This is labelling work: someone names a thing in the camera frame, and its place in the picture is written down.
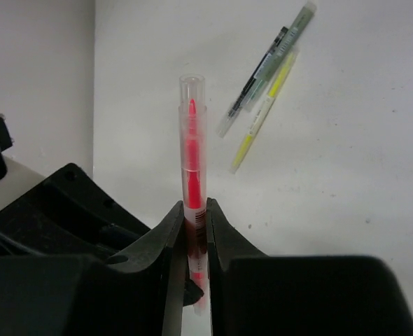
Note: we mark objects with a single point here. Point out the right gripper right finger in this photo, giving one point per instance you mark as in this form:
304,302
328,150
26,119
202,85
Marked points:
224,243

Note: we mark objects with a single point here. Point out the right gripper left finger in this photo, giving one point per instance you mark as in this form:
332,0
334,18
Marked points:
148,300

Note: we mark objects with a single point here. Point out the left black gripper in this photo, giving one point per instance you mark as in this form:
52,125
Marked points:
67,213

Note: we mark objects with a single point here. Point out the pink highlighter pen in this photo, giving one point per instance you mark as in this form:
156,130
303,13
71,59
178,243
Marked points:
192,115

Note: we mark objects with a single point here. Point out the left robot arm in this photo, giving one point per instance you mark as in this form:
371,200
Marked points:
14,181

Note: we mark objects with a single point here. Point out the red pen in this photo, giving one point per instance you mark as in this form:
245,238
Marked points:
235,108

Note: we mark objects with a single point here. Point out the green grey pen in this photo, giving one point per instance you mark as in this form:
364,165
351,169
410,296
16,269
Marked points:
279,53

